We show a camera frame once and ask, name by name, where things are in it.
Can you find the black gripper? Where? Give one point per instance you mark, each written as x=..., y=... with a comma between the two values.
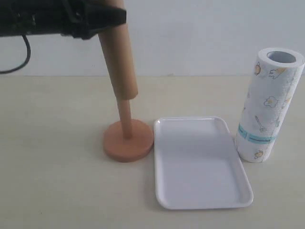
x=75, y=18

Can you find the brown cardboard tube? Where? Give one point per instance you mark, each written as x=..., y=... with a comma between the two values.
x=117, y=51

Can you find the printed white paper towel roll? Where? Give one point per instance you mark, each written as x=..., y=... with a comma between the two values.
x=275, y=77

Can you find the wooden paper towel holder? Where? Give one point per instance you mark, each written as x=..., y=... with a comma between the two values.
x=129, y=139

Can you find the white rectangular plastic tray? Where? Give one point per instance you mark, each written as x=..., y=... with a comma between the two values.
x=197, y=166

